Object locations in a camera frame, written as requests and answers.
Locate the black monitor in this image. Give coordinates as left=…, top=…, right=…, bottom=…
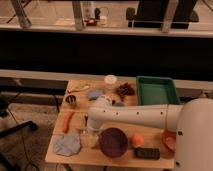
left=126, top=0, right=199, bottom=29

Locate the brown pine cone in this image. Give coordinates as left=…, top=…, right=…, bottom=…
left=116, top=82, right=135, bottom=99

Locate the white paper cup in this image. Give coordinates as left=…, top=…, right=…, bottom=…
left=104, top=75, right=117, bottom=90

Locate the black office chair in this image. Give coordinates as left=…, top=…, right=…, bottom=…
left=0, top=94, right=39, bottom=171

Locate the orange carrot toy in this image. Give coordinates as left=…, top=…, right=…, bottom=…
left=62, top=112, right=74, bottom=133

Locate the orange bowl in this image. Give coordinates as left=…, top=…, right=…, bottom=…
left=162, top=130, right=176, bottom=151

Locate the orange ball toy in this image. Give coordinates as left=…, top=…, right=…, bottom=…
left=130, top=134, right=144, bottom=148

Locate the blue sponge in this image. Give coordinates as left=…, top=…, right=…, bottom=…
left=87, top=90, right=103, bottom=100

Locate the blue grey cloth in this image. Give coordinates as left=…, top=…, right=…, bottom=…
left=53, top=133, right=81, bottom=157

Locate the small metal cup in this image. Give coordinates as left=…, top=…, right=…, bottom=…
left=65, top=95, right=76, bottom=107

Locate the purple bowl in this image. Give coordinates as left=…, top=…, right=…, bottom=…
left=98, top=128, right=128, bottom=158

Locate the black remote control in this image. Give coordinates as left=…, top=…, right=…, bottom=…
left=134, top=148, right=160, bottom=160

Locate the green plastic tray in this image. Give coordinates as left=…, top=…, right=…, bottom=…
left=136, top=76, right=180, bottom=105

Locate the cream wooden spoon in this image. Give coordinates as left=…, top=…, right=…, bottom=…
left=67, top=85, right=90, bottom=94

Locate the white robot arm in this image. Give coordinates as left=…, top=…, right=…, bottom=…
left=87, top=95, right=213, bottom=171

